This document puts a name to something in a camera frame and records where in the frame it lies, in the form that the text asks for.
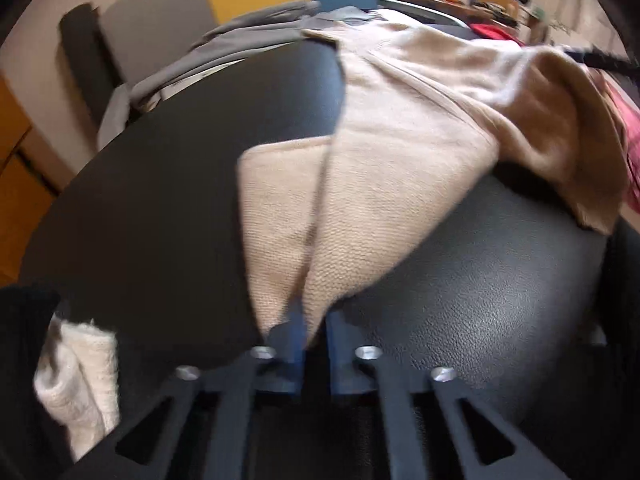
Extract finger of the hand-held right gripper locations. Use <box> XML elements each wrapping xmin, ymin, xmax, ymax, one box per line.
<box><xmin>565</xmin><ymin>45</ymin><xmax>640</xmax><ymax>81</ymax></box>

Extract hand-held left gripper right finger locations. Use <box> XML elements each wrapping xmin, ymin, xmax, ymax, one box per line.
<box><xmin>326</xmin><ymin>310</ymin><xmax>571</xmax><ymax>480</ymax></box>

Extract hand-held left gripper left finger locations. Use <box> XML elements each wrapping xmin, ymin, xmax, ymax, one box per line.
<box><xmin>60</xmin><ymin>307</ymin><xmax>308</xmax><ymax>480</ymax></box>

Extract red sweater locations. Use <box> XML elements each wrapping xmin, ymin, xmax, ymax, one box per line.
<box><xmin>470</xmin><ymin>22</ymin><xmax>523</xmax><ymax>46</ymax></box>

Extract cream knit sweater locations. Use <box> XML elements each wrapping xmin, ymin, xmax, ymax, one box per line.
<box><xmin>237</xmin><ymin>25</ymin><xmax>631</xmax><ymax>343</ymax></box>

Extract pink ruffled blanket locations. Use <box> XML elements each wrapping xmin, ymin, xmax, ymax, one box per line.
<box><xmin>597</xmin><ymin>72</ymin><xmax>640</xmax><ymax>211</ymax></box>

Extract wooden desk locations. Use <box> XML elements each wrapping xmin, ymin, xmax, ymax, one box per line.
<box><xmin>382</xmin><ymin>0</ymin><xmax>531</xmax><ymax>23</ymax></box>

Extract black and white fluffy cloth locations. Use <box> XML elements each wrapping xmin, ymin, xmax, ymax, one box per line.
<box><xmin>0</xmin><ymin>285</ymin><xmax>121</xmax><ymax>480</ymax></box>

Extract orange wooden wardrobe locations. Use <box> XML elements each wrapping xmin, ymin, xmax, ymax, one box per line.
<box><xmin>0</xmin><ymin>72</ymin><xmax>63</xmax><ymax>286</ymax></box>

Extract grey garment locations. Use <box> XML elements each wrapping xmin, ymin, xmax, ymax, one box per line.
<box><xmin>127</xmin><ymin>0</ymin><xmax>381</xmax><ymax>111</ymax></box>

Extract grey yellow blue armchair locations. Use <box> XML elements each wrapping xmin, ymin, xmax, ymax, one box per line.
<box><xmin>97</xmin><ymin>0</ymin><xmax>471</xmax><ymax>91</ymax></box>

